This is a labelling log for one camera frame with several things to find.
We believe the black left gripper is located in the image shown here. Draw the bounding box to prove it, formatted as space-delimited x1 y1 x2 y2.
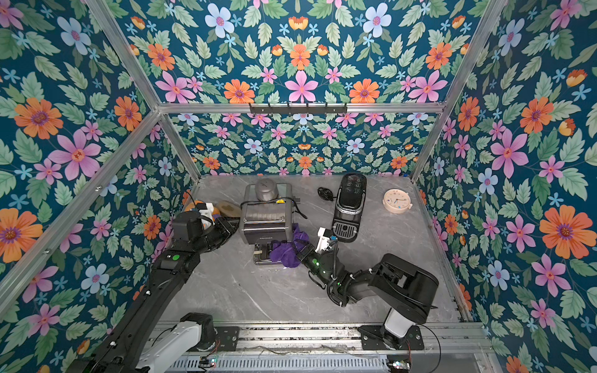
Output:
191 216 245 256

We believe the purple microfiber cloth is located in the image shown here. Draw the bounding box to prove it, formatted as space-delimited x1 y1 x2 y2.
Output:
270 224 309 268

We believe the silver espresso coffee machine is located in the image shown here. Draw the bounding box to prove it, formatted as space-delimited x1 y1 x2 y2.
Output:
239 178 295 265

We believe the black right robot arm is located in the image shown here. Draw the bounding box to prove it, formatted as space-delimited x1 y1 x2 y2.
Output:
296 239 439 350

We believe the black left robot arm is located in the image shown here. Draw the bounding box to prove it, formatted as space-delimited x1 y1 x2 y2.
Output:
68 210 239 372

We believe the black capsule coffee machine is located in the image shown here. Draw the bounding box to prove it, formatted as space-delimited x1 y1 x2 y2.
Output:
331 173 367 242

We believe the orange plush toy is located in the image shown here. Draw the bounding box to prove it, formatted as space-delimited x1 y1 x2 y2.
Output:
185 200 221 221

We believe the pink round alarm clock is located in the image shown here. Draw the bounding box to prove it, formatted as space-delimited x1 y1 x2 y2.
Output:
382 188 413 214

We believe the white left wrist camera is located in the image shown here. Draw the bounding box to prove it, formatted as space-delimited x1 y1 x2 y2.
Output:
196 201 215 229

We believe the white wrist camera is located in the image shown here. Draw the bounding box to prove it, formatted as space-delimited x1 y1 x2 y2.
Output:
196 201 215 229
316 227 337 254

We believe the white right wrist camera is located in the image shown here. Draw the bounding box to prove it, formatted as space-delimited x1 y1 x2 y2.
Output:
316 227 337 254

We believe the espresso machine black cord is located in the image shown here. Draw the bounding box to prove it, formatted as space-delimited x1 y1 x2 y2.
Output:
239 195 309 220

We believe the black hook rail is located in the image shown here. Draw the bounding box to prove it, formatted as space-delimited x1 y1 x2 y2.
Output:
249 104 348 115

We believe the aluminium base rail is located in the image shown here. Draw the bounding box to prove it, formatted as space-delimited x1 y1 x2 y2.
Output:
99 321 502 373

